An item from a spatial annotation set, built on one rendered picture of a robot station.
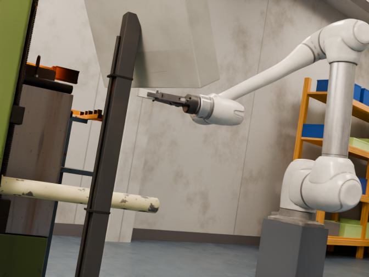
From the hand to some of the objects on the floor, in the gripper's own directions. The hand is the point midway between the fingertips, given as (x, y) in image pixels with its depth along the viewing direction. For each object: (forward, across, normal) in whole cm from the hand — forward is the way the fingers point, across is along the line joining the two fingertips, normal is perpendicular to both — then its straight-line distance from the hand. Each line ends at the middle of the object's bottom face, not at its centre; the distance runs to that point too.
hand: (146, 93), depth 187 cm
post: (+27, -58, -100) cm, 118 cm away
